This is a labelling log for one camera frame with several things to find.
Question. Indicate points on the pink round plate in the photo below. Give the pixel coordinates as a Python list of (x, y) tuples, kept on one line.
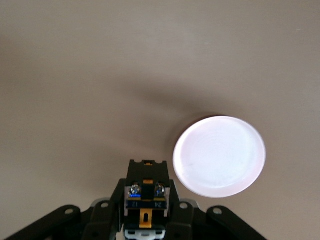
[(220, 157)]

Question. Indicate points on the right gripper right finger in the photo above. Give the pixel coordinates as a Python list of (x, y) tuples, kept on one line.
[(185, 220)]

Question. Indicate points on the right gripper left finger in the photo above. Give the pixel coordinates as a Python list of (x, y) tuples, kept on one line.
[(105, 220)]

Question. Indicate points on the orange black push switch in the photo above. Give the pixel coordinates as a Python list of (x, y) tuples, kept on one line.
[(147, 175)]

